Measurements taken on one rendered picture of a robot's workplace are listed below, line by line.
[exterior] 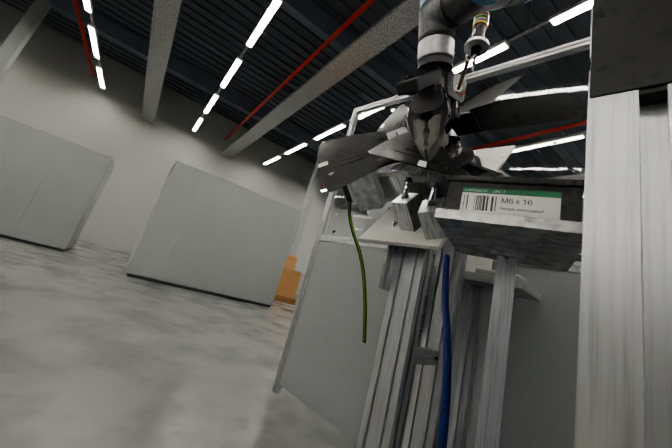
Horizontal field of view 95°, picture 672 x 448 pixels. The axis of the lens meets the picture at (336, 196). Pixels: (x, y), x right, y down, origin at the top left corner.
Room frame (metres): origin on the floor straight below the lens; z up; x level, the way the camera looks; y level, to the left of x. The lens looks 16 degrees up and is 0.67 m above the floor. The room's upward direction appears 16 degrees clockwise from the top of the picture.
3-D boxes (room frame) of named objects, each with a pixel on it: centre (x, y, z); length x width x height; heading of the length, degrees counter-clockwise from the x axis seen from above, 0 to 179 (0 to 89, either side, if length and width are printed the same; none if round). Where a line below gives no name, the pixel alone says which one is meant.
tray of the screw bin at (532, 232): (0.47, -0.28, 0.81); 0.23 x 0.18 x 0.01; 147
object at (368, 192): (1.03, -0.10, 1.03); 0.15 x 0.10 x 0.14; 132
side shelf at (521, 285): (1.18, -0.62, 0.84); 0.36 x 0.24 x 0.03; 42
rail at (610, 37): (0.39, -0.45, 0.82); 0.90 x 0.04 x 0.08; 132
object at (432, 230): (0.76, -0.26, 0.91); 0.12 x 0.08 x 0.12; 132
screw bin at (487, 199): (0.47, -0.28, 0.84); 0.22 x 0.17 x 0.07; 146
